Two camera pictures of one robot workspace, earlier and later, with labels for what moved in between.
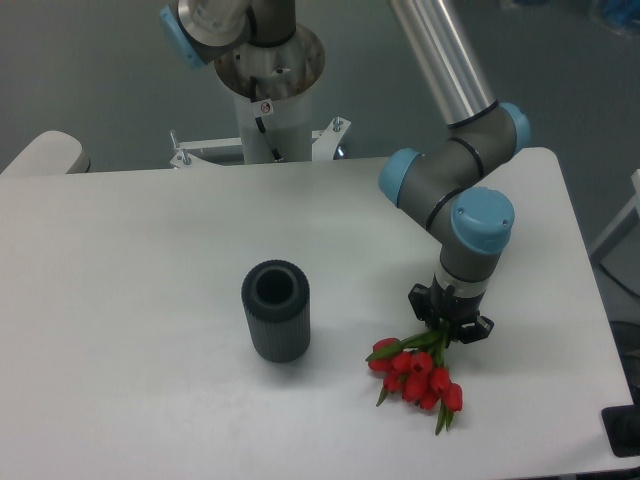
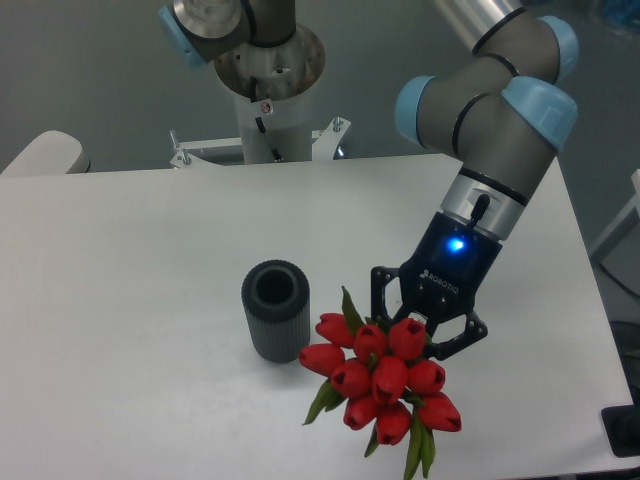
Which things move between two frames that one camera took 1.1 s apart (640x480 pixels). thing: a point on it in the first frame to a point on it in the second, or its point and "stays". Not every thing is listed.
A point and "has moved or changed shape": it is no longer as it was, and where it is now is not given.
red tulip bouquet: x=414 y=369 has moved or changed shape
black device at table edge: x=622 y=427 stays
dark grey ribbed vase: x=277 y=296 stays
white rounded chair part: x=50 y=153 stays
